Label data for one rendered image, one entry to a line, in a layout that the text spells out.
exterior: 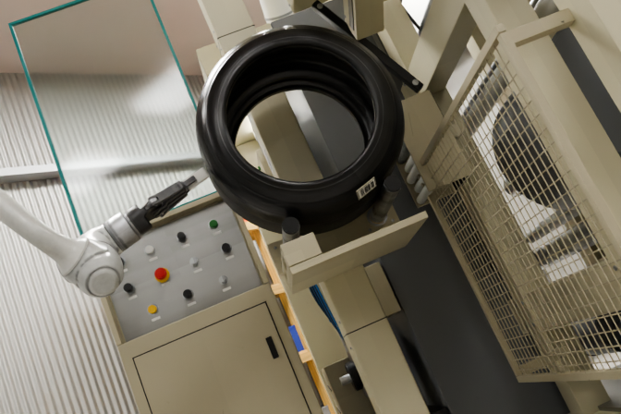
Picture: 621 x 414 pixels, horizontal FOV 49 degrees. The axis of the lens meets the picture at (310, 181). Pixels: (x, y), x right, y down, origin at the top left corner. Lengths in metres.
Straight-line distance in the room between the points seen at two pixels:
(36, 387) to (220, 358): 2.73
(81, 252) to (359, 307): 0.82
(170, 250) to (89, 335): 2.75
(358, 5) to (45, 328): 3.59
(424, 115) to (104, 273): 1.07
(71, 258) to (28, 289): 3.48
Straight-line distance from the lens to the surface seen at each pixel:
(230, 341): 2.36
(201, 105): 1.82
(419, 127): 2.12
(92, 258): 1.64
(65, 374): 5.03
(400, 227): 1.71
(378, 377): 2.03
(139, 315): 2.46
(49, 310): 5.13
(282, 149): 2.14
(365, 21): 2.18
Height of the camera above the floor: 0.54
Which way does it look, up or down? 15 degrees up
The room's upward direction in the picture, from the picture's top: 24 degrees counter-clockwise
